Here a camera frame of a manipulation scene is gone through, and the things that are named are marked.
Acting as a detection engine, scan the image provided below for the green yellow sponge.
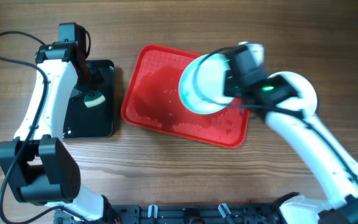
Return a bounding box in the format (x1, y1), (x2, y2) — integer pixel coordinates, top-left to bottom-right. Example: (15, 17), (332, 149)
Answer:
(84, 90), (106, 108)

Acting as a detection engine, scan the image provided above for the blue plate green smear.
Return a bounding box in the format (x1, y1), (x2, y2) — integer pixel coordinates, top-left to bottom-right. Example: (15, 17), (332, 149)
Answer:
(178, 54), (234, 114)

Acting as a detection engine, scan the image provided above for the white plate green smear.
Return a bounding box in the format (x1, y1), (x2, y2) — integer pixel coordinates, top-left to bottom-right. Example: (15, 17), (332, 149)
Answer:
(268, 71), (318, 114)

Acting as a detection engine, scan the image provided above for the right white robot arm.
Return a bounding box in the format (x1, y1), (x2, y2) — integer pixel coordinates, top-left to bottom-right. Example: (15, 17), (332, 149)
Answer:
(223, 43), (358, 223)

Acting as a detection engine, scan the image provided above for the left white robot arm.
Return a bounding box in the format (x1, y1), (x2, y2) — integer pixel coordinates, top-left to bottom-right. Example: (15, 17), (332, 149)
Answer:
(0, 22), (121, 223)

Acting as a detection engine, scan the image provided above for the black plastic tray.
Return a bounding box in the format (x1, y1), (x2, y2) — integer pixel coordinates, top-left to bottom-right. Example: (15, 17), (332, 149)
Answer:
(63, 60), (115, 139)

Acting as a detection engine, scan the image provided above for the red plastic tray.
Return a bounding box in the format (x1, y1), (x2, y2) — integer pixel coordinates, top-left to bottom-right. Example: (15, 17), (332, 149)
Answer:
(121, 44), (249, 148)

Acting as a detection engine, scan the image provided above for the right black cable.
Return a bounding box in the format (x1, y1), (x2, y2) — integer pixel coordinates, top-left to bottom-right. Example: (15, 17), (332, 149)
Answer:
(194, 46), (358, 206)

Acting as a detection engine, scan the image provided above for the black cable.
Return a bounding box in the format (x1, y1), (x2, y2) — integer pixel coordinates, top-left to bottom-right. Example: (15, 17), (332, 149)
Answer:
(194, 46), (358, 206)
(0, 30), (90, 224)

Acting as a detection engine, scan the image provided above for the left black cable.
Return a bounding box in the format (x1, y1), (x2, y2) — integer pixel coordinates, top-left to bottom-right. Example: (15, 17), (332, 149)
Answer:
(0, 30), (90, 224)

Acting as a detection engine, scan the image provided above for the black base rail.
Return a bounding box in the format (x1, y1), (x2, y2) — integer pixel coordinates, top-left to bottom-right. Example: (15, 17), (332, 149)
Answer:
(53, 202), (279, 224)

